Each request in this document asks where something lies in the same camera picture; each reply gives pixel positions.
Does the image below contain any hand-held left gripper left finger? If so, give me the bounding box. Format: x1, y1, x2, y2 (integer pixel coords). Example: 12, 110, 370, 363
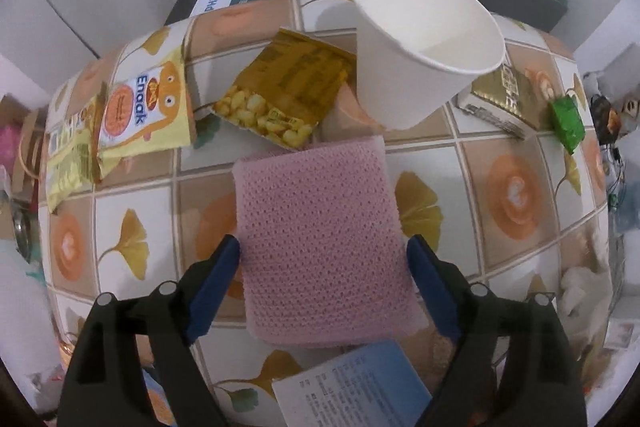
59, 234, 242, 427

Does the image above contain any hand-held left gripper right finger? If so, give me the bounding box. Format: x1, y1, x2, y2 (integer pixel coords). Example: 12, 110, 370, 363
406, 237, 588, 427

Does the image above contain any pink knitted cloth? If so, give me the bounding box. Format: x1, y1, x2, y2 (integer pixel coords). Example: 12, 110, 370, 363
231, 137, 431, 349

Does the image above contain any blue white printed box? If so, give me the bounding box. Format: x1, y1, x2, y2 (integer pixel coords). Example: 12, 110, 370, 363
271, 339, 433, 427

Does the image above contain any white crumpled tissue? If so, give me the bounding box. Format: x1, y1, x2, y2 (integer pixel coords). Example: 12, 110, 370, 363
557, 254, 613, 319

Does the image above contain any yellow cartoon snack packet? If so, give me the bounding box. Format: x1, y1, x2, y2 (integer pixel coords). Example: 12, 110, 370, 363
96, 47, 198, 160

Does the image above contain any pale yellow snack packet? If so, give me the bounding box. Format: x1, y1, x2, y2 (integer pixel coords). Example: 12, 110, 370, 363
45, 104, 107, 214

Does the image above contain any gold and white pastry box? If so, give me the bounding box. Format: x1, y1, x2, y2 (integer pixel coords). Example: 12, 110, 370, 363
452, 64, 556, 140

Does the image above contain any green foil packet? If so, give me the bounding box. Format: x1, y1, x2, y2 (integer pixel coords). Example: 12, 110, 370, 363
547, 89, 587, 156

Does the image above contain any white paper cup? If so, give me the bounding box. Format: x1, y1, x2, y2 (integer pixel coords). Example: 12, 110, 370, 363
351, 0, 506, 131

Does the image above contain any golden corn snack packet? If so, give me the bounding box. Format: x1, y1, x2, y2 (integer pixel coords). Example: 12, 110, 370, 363
212, 28, 358, 152

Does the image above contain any brown cardboard box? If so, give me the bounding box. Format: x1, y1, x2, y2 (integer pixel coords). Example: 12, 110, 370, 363
0, 94, 51, 195

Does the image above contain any pink crumpled plastic bag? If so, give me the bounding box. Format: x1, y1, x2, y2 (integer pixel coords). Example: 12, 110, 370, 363
0, 124, 21, 168

